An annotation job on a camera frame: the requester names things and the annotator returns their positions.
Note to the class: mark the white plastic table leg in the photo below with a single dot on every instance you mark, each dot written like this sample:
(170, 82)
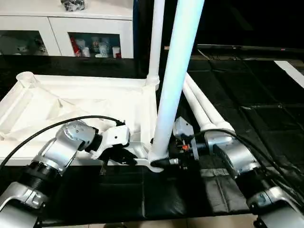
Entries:
(209, 107)
(195, 107)
(156, 38)
(178, 71)

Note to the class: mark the white plastic table top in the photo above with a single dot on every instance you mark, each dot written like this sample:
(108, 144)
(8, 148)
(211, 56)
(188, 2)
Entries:
(71, 95)

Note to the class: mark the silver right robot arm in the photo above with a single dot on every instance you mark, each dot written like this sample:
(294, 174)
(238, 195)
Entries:
(237, 159)

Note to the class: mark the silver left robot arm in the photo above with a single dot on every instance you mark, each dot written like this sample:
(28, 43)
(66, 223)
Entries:
(61, 147)

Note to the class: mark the black work mat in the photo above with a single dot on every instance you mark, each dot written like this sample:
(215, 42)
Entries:
(142, 194)

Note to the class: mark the red bottle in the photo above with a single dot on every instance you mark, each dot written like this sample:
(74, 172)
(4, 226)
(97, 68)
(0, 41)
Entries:
(76, 46)

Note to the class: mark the white glass-door cabinet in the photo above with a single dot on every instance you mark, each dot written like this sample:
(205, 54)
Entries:
(71, 23)

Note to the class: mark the small silver ornament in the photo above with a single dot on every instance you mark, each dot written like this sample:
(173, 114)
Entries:
(73, 4)

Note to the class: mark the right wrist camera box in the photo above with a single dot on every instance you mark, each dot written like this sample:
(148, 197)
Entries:
(183, 129)

